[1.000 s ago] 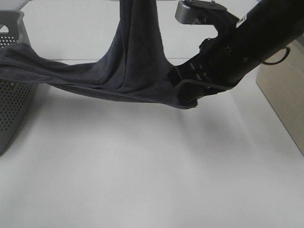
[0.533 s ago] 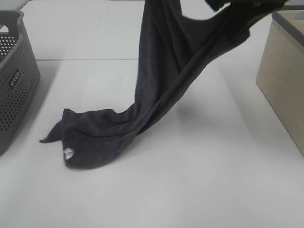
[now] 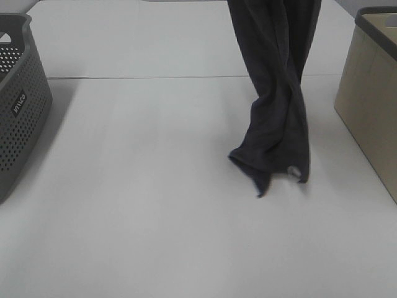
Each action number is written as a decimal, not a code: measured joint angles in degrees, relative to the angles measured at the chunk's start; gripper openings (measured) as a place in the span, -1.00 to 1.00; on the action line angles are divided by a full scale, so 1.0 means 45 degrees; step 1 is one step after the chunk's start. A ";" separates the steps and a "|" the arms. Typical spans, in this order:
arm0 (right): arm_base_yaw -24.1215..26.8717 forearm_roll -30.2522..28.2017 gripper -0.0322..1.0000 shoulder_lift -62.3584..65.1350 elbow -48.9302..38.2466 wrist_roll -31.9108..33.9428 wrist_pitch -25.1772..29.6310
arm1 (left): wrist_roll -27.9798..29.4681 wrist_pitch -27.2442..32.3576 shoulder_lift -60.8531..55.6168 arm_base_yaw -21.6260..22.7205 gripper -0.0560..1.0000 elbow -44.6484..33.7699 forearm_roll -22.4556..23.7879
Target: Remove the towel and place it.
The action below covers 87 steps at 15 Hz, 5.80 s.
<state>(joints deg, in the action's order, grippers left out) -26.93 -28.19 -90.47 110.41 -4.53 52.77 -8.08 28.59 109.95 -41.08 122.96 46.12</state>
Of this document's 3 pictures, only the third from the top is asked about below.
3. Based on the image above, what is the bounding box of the grey perforated plastic basket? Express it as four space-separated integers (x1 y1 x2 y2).
1 13 53 201

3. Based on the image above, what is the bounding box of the dark grey towel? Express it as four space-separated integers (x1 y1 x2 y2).
228 1 321 196

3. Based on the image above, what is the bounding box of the beige plastic bin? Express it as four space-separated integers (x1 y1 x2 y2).
334 6 396 199

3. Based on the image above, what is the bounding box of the white towel care label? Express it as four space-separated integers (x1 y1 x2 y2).
287 166 301 179

